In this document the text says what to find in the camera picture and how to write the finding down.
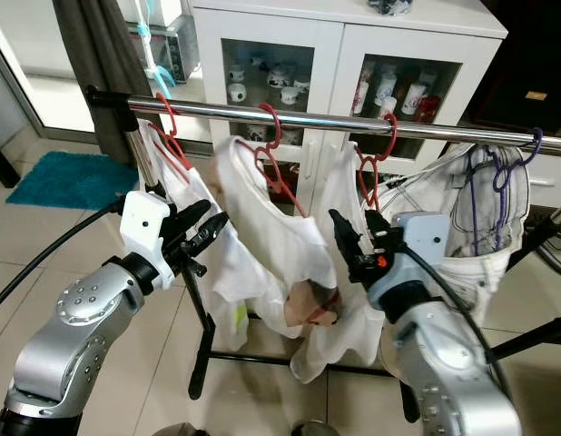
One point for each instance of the grey left robot foot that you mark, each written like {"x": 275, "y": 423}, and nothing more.
{"x": 179, "y": 431}

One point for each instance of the dark brown cabinet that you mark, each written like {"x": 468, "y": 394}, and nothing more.
{"x": 526, "y": 54}

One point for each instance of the grey metal box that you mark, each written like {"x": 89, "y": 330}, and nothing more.
{"x": 176, "y": 45}

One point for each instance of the white glass door cabinet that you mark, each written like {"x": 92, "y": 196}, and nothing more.
{"x": 326, "y": 32}

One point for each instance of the white patterned cup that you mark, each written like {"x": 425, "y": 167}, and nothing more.
{"x": 413, "y": 98}
{"x": 385, "y": 89}

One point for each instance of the grey robot foot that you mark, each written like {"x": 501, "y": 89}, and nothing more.
{"x": 179, "y": 431}
{"x": 314, "y": 430}

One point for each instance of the teal floor mat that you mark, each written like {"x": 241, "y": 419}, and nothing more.
{"x": 72, "y": 180}

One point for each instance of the white trousers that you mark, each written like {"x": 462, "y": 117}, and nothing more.
{"x": 435, "y": 186}

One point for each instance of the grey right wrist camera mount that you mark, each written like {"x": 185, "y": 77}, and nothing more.
{"x": 421, "y": 238}

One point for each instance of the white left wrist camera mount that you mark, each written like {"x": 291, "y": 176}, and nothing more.
{"x": 142, "y": 227}

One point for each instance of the white mug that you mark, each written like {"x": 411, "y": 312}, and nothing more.
{"x": 289, "y": 95}
{"x": 237, "y": 94}

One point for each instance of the white shirt with pink print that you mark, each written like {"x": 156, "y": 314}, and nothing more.
{"x": 271, "y": 245}

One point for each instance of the grey right robot foot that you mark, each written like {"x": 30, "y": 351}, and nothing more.
{"x": 314, "y": 430}

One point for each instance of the purple plastic hanger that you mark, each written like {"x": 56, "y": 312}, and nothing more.
{"x": 497, "y": 177}

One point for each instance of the metal clothes rack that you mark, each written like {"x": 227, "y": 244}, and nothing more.
{"x": 226, "y": 110}

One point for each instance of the red mug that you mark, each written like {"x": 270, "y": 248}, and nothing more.
{"x": 431, "y": 109}

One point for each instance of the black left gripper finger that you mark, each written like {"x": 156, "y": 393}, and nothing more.
{"x": 204, "y": 234}
{"x": 188, "y": 218}

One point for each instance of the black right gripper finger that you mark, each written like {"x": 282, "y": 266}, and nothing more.
{"x": 346, "y": 238}
{"x": 380, "y": 234}

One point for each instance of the dark grey curtain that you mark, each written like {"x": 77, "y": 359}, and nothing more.
{"x": 103, "y": 68}

